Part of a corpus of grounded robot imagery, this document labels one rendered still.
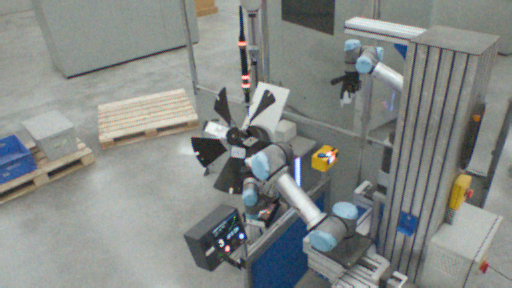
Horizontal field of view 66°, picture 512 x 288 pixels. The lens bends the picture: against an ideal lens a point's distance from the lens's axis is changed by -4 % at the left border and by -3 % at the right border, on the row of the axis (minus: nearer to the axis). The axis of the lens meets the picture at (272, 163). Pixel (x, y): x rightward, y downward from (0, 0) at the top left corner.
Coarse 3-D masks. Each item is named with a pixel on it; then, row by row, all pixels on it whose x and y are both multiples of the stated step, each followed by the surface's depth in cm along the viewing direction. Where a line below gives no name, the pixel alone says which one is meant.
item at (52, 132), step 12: (36, 120) 446; (48, 120) 444; (60, 120) 443; (36, 132) 422; (48, 132) 421; (60, 132) 423; (72, 132) 434; (36, 144) 450; (48, 144) 420; (60, 144) 430; (72, 144) 440; (48, 156) 426; (60, 156) 437
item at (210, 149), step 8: (192, 144) 267; (200, 144) 264; (208, 144) 261; (216, 144) 260; (200, 152) 266; (208, 152) 265; (216, 152) 264; (224, 152) 263; (200, 160) 269; (208, 160) 268
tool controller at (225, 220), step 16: (224, 208) 190; (208, 224) 181; (224, 224) 183; (240, 224) 191; (192, 240) 176; (208, 240) 177; (240, 240) 192; (192, 256) 184; (208, 256) 177; (224, 256) 185
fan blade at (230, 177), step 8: (232, 160) 250; (240, 160) 252; (224, 168) 250; (232, 168) 251; (240, 168) 252; (224, 176) 250; (232, 176) 251; (240, 176) 252; (216, 184) 251; (224, 184) 251; (232, 184) 251; (240, 184) 252; (232, 192) 251; (240, 192) 251
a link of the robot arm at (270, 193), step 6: (282, 144) 186; (288, 144) 189; (288, 150) 185; (288, 156) 185; (288, 162) 188; (264, 186) 214; (270, 186) 208; (264, 192) 215; (270, 192) 212; (276, 192) 214; (264, 198) 215; (270, 198) 216; (276, 198) 222
